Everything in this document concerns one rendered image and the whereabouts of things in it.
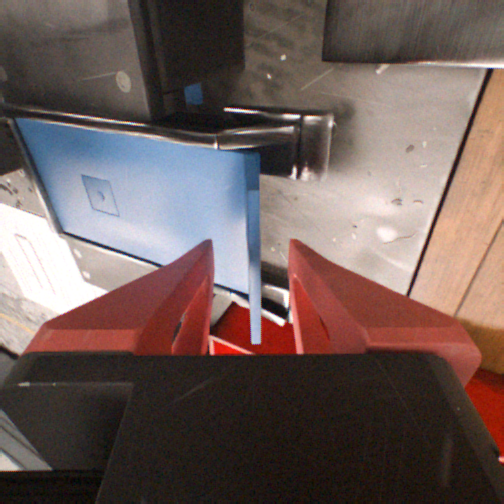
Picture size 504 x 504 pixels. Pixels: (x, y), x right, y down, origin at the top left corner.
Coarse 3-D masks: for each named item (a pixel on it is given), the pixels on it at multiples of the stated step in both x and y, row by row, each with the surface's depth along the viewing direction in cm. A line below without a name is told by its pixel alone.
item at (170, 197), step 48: (48, 144) 17; (96, 144) 15; (144, 144) 14; (48, 192) 19; (144, 192) 15; (192, 192) 14; (240, 192) 13; (96, 240) 20; (144, 240) 18; (192, 240) 16; (240, 240) 14; (240, 288) 16
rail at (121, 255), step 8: (64, 232) 21; (72, 240) 21; (80, 240) 20; (88, 240) 20; (96, 248) 20; (104, 248) 20; (112, 248) 20; (112, 256) 20; (120, 256) 19; (128, 256) 19; (136, 256) 19; (136, 264) 19; (144, 264) 19; (152, 264) 18; (160, 264) 18; (216, 288) 17; (224, 288) 17; (224, 296) 17
